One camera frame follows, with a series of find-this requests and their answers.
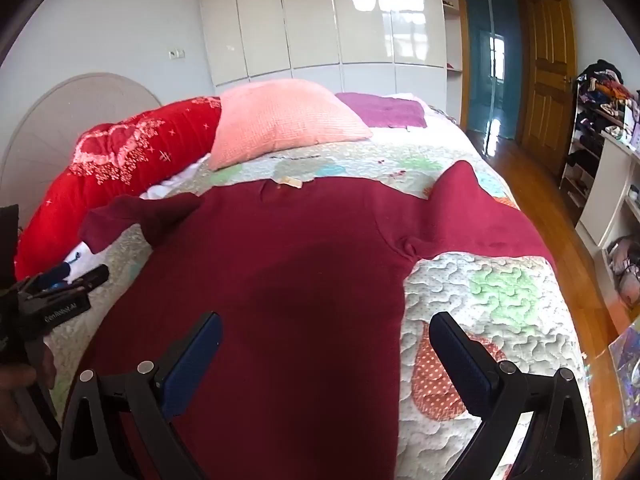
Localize round grey headboard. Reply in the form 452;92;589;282
0;73;161;221

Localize white corner shelf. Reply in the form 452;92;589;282
442;0;463;73

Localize maroon sweater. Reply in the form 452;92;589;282
60;160;556;480

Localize shiny plastic bag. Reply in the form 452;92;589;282
609;317;640;431

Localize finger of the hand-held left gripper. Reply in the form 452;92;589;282
60;264;111;297
20;261;78;293

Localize purple cloth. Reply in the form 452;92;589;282
335;91;427;130

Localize pile of colourful clothes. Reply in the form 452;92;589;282
580;59;638;106

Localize wooden door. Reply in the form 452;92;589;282
520;0;578;171

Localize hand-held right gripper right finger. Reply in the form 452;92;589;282
429;311;596;480

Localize glossy white wardrobe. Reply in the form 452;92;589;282
199;0;448;111

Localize red floral quilt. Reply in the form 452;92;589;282
14;96;223;281

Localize person's left hand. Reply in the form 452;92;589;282
0;362;56;411

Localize white open shelf rack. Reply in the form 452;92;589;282
559;59;640;211

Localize pink grey bag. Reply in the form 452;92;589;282
607;235;640;311

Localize white desk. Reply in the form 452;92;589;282
575;130;640;311

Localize patchwork quilted bedspread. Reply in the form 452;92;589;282
42;92;601;480

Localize pink pillow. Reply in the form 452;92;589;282
206;79;373;171

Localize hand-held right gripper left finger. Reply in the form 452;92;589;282
59;311;223;480

